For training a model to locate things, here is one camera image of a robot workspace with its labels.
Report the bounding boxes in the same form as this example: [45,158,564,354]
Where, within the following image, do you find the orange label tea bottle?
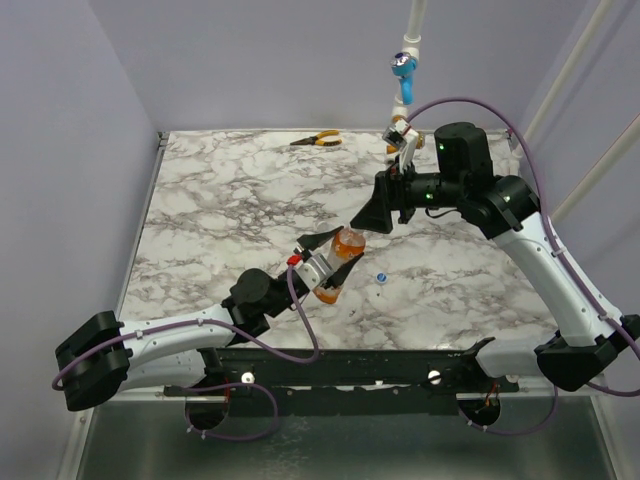
[314,227,366,304]

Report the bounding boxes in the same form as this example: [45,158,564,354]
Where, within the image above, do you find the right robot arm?
[350,117,639,392]

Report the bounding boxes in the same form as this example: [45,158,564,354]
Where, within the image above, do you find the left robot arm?
[52,227,366,412]

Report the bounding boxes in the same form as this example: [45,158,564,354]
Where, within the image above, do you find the orange plastic faucet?
[385,115,425,156]

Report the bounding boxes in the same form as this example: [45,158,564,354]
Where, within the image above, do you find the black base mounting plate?
[164,348,519,424]

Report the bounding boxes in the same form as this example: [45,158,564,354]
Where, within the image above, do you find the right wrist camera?
[382,117,421,173]

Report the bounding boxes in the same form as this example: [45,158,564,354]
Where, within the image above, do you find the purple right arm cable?
[404,97,640,435]

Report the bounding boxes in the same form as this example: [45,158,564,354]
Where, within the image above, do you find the yellow handled pliers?
[290,130,343,147]

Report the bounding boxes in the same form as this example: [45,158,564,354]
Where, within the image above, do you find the white PVC pipe frame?
[415,1,639,220]

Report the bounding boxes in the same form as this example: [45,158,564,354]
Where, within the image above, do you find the aluminium rail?
[109,372,611,404]

